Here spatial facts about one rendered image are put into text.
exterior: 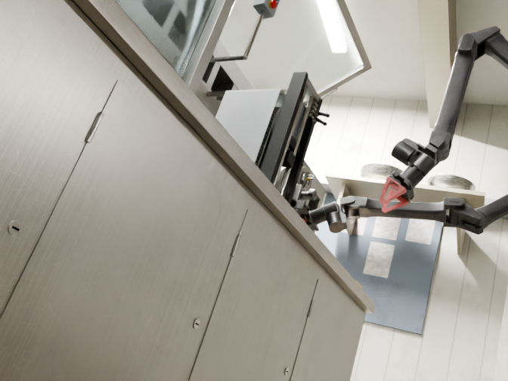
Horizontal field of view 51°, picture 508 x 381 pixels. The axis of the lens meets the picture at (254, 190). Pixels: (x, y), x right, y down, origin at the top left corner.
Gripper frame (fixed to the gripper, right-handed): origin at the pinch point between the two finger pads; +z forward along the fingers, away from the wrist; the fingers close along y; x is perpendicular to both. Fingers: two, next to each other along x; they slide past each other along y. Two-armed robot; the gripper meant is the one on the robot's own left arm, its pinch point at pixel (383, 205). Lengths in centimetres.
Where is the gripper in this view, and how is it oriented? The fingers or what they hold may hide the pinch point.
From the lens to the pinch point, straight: 162.0
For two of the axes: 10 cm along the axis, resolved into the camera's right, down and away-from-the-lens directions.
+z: -7.1, 7.0, -1.1
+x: 6.3, 5.5, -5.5
